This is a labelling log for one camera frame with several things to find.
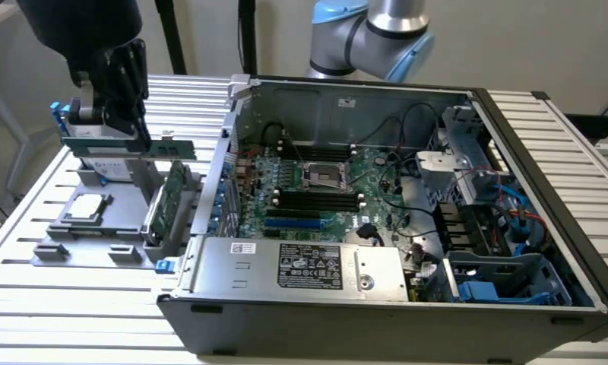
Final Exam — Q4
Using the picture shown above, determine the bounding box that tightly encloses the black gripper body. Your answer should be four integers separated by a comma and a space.
17, 0, 145, 87

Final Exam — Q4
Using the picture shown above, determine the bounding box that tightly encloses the green RAM stick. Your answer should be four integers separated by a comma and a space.
61, 136, 198, 161

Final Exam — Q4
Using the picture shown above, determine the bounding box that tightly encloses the green RAM module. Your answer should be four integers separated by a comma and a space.
145, 159, 192, 245

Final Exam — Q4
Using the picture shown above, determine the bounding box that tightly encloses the black RAM slot bank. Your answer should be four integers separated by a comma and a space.
272, 189, 364, 213
281, 143, 357, 161

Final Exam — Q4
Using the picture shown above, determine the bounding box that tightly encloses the blue expansion slot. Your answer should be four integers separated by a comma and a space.
264, 217, 322, 230

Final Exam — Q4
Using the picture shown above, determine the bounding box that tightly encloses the black expansion slot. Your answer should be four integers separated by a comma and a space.
262, 229, 321, 240

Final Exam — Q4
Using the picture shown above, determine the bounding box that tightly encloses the hard disk with blue caddy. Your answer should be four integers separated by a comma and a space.
49, 99, 136, 180

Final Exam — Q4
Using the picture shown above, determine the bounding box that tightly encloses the black stand pole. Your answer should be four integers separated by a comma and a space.
154, 0, 188, 76
236, 0, 260, 76

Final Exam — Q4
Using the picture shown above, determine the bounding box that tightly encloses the grey parts rack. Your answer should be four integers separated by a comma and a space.
29, 129, 205, 269

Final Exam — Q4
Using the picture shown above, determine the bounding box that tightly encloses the silver CPU chip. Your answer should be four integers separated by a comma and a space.
61, 192, 114, 222

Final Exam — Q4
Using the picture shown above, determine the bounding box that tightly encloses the CPU socket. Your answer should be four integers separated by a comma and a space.
298, 160, 357, 192

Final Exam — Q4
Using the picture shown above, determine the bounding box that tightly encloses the silver power supply unit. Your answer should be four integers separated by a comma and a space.
188, 236, 412, 304

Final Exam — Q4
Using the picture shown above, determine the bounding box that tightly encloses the green motherboard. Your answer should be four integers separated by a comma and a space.
234, 146, 440, 248

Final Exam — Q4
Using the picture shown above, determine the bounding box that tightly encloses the metal disk bay cage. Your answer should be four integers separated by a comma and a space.
414, 105, 510, 198

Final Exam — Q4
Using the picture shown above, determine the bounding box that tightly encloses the open black PC case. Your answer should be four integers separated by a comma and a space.
156, 73, 608, 357

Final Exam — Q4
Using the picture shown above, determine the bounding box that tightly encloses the blue plastic latch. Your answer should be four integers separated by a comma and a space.
457, 280, 500, 303

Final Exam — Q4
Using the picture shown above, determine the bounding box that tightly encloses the grey plastic drive bay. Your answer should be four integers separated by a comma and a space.
442, 249, 573, 307

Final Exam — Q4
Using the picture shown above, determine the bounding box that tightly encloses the black looped power wire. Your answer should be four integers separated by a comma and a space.
382, 102, 441, 179

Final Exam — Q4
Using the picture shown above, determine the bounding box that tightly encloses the blue data wire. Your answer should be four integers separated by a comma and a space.
488, 181, 530, 244

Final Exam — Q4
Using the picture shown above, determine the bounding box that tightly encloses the red data wire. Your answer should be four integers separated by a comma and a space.
516, 212, 549, 244

